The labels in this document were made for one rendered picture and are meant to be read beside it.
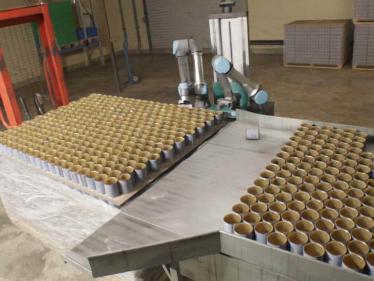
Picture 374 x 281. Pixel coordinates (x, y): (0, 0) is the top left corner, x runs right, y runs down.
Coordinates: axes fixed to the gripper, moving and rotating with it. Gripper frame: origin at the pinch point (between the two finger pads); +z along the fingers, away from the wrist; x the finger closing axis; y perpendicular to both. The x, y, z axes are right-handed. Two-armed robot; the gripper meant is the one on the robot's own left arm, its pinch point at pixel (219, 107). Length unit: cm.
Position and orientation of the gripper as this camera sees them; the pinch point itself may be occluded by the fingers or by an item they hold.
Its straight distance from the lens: 251.6
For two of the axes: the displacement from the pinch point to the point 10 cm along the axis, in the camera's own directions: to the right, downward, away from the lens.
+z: -5.9, 3.9, -7.1
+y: 0.9, 9.0, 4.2
